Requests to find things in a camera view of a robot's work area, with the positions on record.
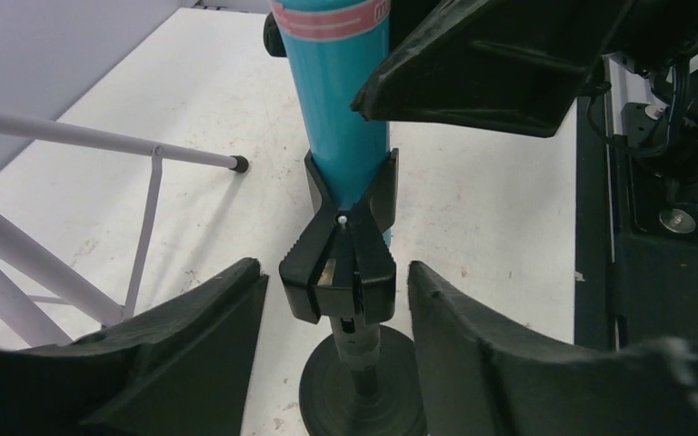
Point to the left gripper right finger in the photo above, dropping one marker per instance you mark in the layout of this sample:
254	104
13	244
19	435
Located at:
482	373

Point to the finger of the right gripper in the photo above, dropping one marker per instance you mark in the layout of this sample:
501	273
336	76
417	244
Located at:
507	66
272	38

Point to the blue toy microphone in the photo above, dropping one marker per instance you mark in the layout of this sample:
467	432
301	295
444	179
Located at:
332	48

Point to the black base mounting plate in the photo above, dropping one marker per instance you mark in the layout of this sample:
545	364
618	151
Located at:
636	236

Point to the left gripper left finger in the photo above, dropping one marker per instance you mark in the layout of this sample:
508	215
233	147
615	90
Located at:
181	368

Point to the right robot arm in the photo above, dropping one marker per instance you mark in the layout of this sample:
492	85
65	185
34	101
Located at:
658	40

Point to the black microphone desk stand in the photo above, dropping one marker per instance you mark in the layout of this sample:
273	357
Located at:
362	379

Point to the lilac perforated music stand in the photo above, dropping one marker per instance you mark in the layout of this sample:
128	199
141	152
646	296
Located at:
96	226

